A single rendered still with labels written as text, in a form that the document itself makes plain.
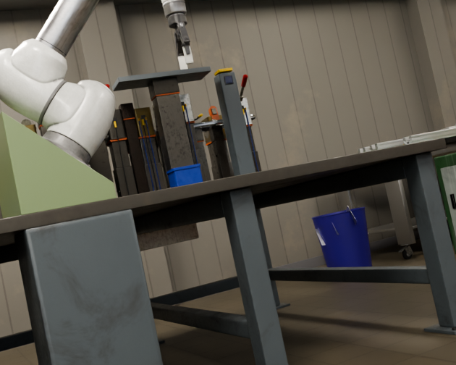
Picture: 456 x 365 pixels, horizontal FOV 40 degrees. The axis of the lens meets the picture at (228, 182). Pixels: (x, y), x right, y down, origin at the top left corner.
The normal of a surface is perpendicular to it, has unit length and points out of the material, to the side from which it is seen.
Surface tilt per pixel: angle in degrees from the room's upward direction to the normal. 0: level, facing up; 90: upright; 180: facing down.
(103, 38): 90
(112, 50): 90
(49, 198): 90
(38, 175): 90
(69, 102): 81
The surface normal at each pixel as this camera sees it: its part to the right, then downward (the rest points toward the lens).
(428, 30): 0.40, -0.13
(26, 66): 0.10, -0.10
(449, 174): -0.88, 0.16
